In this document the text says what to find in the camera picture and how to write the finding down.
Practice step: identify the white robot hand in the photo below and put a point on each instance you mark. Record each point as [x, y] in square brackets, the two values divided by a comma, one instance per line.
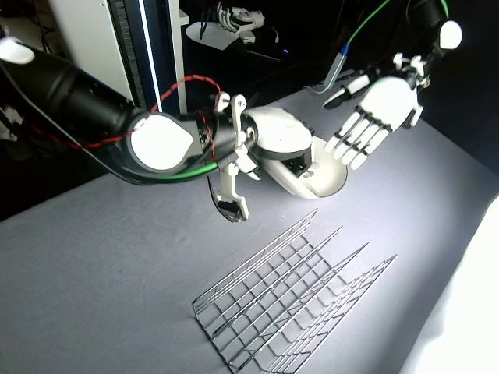
[390, 101]
[280, 128]

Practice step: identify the spare white robot hand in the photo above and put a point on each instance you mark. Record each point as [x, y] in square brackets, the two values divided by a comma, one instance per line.
[238, 17]

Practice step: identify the white round stand base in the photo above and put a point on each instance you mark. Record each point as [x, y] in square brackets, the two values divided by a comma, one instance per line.
[210, 37]

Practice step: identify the white robot body column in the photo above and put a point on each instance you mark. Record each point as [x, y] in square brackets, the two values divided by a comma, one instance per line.
[85, 31]

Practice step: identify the grey tablecloth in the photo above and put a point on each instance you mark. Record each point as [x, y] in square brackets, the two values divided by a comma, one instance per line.
[117, 272]

